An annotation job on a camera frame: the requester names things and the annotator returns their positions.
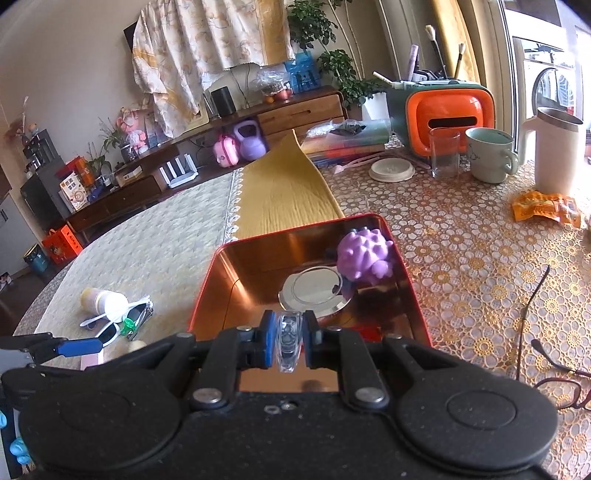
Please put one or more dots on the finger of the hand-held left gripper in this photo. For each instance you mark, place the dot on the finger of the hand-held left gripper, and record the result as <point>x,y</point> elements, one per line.
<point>32,340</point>
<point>81,347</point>

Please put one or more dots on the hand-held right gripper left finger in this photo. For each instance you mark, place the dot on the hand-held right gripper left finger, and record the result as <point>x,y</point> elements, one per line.
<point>266,344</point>

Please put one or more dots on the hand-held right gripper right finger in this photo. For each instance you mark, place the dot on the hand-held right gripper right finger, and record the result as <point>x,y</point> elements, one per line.
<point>308,346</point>

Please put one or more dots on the small clear plastic object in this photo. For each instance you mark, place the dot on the small clear plastic object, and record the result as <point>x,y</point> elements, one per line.
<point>290,341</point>

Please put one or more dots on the white sunglasses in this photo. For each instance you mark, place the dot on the white sunglasses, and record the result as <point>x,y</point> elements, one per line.
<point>111,334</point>

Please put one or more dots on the cream tube with white cap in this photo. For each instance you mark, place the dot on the cream tube with white cap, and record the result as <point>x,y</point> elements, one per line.
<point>108,304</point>

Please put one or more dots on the small green clip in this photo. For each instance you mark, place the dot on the small green clip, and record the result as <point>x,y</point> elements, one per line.
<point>128,326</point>

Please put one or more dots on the round silver metal lid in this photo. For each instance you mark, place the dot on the round silver metal lid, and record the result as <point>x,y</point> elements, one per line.
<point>314,290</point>

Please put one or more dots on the small red packet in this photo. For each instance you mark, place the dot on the small red packet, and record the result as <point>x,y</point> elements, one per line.
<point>369,333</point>

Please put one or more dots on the metal nail clipper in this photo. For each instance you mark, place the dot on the metal nail clipper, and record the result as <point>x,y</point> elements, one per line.
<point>145,317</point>

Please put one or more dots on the red metal tin box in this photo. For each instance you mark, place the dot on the red metal tin box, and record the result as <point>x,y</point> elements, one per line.
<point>258,263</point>

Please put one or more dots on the purple spiky ball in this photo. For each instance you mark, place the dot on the purple spiky ball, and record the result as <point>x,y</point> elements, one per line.
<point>362,254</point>

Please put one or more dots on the person's left hand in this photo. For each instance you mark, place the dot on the person's left hand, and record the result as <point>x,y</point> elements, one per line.
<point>21,450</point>

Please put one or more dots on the pink card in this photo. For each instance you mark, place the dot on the pink card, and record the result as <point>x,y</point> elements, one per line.
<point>92,361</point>

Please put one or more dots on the orange gift bag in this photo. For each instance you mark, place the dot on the orange gift bag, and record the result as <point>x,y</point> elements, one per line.
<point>62,244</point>

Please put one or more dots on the black mini fridge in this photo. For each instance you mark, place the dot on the black mini fridge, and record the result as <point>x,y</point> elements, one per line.
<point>39,203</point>

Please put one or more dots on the yellow table runner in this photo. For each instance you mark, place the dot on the yellow table runner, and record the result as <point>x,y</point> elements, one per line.
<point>281,194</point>

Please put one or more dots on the illustrated white box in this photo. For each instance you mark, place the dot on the illustrated white box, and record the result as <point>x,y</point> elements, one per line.
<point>74,191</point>

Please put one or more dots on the small potted plant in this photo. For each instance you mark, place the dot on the small potted plant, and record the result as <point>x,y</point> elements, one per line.
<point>99,177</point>
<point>128,152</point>

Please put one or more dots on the small cardboard box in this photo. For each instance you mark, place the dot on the small cardboard box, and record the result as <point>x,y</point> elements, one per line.
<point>129,176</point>

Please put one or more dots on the pink white pen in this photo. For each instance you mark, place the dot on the pink white pen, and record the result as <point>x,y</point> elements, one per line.
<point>339,169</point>

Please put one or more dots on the orange red box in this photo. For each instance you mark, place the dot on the orange red box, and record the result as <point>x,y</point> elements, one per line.
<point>78,166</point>

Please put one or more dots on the white router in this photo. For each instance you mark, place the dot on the white router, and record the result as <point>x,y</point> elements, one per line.
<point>180,177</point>

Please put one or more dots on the black coffee machine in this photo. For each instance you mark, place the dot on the black coffee machine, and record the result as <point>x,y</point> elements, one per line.
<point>44,147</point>

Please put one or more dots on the white round lid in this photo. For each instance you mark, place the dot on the white round lid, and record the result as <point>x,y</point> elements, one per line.
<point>391,170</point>

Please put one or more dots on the pink toy suitcase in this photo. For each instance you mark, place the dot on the pink toy suitcase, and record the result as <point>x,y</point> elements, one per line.
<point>226,152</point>

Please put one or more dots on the purple kettlebell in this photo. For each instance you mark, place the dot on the purple kettlebell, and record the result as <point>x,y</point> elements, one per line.
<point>251,147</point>

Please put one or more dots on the stack of books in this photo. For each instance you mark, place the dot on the stack of books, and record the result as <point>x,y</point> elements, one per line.
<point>351,143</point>

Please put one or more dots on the dried flower bunch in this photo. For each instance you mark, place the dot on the dried flower bunch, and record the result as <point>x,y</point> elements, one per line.
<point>18,124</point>

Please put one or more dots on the clear plastic bag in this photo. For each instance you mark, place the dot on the clear plastic bag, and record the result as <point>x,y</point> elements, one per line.
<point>323,130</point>

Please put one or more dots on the pink doll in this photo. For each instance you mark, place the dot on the pink doll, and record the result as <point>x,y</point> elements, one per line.
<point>134,134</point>

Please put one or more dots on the dark framed eyeglasses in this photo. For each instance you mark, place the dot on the dark framed eyeglasses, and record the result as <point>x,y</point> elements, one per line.
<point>535,344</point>

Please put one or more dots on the wooden media cabinet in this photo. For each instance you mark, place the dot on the wooden media cabinet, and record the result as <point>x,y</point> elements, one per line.
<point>300,117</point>

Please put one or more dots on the clear glass tumbler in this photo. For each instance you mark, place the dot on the clear glass tumbler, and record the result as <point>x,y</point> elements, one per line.
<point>444,161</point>

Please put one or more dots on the black speaker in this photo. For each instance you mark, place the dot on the black speaker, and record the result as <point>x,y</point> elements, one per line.
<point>222,101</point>

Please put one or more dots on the pale green mug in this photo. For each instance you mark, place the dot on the pale green mug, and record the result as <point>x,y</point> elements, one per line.
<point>487,161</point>

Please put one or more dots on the clear bag with fruit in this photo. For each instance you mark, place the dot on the clear bag with fruit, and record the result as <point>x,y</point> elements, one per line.
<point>272,85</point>

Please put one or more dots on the green orange tissue box organizer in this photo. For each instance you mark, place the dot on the green orange tissue box organizer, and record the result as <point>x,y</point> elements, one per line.
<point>443,110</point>

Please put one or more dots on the blue box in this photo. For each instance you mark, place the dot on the blue box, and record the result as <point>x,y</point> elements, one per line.
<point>302,74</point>

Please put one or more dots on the orange snack packet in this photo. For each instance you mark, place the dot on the orange snack packet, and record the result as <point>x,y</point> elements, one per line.
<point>545,207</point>

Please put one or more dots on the tall green potted plant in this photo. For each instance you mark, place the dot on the tall green potted plant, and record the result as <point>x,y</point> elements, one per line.
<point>341,64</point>

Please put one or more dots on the purple tube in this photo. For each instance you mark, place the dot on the purple tube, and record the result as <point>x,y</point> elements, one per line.
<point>412,62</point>

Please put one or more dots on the floral cloth cover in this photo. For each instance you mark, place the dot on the floral cloth cover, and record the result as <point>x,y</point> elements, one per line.
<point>203,46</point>

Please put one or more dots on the white jug with steel rim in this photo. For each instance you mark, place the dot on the white jug with steel rim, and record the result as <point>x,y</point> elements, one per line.
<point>558,157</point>

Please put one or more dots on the black television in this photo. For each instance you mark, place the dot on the black television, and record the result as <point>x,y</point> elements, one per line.
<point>130,34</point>

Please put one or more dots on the white standing air conditioner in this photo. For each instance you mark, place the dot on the white standing air conditioner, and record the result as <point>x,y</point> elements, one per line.
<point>401,32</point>

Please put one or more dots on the brush with pale bristles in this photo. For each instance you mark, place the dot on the brush with pale bristles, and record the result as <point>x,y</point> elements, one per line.
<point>432,32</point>
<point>460,48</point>

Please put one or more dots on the yellow curtain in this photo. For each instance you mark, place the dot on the yellow curtain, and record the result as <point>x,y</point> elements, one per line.
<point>455,27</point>

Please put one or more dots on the white washing machine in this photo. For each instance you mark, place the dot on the white washing machine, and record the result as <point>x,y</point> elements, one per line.
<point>549,83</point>

